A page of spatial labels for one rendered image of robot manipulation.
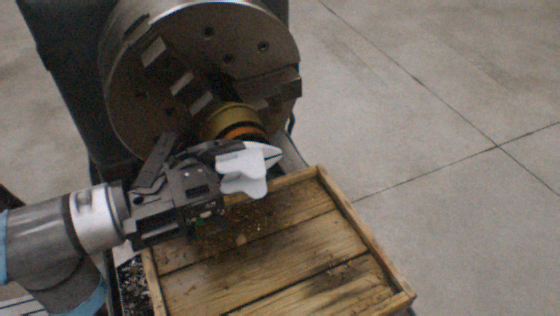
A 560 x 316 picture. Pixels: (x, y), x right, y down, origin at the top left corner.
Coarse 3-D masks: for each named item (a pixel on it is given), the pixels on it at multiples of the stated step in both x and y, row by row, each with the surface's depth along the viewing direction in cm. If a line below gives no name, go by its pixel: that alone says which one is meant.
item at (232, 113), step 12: (228, 108) 53; (240, 108) 53; (252, 108) 54; (216, 120) 52; (228, 120) 51; (240, 120) 51; (252, 120) 52; (204, 132) 54; (216, 132) 51; (228, 132) 51; (240, 132) 50; (252, 132) 50; (264, 132) 54
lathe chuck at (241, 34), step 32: (160, 0) 52; (192, 0) 50; (224, 0) 51; (256, 0) 58; (128, 32) 52; (160, 32) 50; (192, 32) 52; (224, 32) 54; (256, 32) 57; (288, 32) 59; (128, 64) 51; (224, 64) 58; (256, 64) 60; (288, 64) 63; (128, 96) 55; (160, 96) 57; (224, 96) 67; (128, 128) 58; (160, 128) 60
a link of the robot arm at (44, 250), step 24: (0, 216) 41; (24, 216) 40; (48, 216) 40; (0, 240) 39; (24, 240) 39; (48, 240) 40; (72, 240) 41; (0, 264) 39; (24, 264) 40; (48, 264) 41; (72, 264) 45
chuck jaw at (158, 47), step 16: (144, 32) 50; (144, 48) 51; (160, 48) 49; (176, 48) 53; (144, 64) 49; (160, 64) 49; (176, 64) 50; (192, 64) 55; (176, 80) 52; (192, 80) 50; (208, 80) 57; (176, 96) 51; (192, 96) 52; (208, 96) 52; (192, 112) 52; (208, 112) 52
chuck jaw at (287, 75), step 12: (276, 72) 62; (288, 72) 62; (240, 84) 60; (252, 84) 60; (264, 84) 60; (276, 84) 60; (288, 84) 60; (300, 84) 61; (240, 96) 58; (252, 96) 58; (264, 96) 58; (276, 96) 58; (288, 96) 62; (300, 96) 63; (264, 108) 56; (276, 108) 60; (264, 120) 58
